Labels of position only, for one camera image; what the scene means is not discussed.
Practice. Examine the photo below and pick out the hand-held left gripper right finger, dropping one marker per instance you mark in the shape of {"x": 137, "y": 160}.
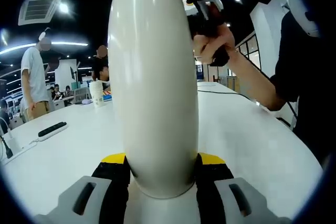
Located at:
{"x": 236, "y": 200}

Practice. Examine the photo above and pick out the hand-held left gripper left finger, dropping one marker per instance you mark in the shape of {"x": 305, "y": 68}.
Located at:
{"x": 84, "y": 200}

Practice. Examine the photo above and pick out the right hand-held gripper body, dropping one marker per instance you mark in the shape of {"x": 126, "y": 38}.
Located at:
{"x": 214, "y": 1}

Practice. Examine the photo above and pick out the cream water cup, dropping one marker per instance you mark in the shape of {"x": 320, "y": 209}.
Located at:
{"x": 152, "y": 90}

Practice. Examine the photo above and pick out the person's right hand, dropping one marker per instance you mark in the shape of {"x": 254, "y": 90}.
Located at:
{"x": 212, "y": 44}

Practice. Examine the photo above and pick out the white table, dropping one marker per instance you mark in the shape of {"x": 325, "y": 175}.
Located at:
{"x": 65, "y": 169}

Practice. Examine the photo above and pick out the black white power strip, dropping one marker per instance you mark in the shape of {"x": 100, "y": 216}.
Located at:
{"x": 52, "y": 130}

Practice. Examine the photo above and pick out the long white power strip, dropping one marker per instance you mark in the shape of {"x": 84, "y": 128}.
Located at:
{"x": 25, "y": 148}

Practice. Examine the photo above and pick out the white charger cube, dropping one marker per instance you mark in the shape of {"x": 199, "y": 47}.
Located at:
{"x": 13, "y": 145}

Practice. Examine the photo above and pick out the black plug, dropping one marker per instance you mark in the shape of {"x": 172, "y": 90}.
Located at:
{"x": 8, "y": 150}

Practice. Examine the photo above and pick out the white worn chest device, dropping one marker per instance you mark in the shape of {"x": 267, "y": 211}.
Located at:
{"x": 304, "y": 11}

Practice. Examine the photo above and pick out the small purple pouch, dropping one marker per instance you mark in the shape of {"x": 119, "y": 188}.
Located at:
{"x": 86, "y": 101}

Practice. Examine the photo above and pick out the stack of paper cups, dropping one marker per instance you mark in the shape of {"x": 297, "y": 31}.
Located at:
{"x": 97, "y": 95}

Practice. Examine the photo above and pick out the blue snack packet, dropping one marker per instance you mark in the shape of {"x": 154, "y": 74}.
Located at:
{"x": 107, "y": 96}

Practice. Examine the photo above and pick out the operator in black shirt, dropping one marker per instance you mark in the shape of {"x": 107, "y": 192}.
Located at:
{"x": 309, "y": 90}

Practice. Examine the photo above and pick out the curved ceiling light strip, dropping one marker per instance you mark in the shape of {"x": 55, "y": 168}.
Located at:
{"x": 65, "y": 43}

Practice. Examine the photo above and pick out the ceiling air conditioner vent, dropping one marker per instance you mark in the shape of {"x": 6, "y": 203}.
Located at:
{"x": 40, "y": 9}

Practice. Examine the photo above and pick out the small black wall monitor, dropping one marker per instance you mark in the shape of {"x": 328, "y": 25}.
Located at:
{"x": 72, "y": 73}

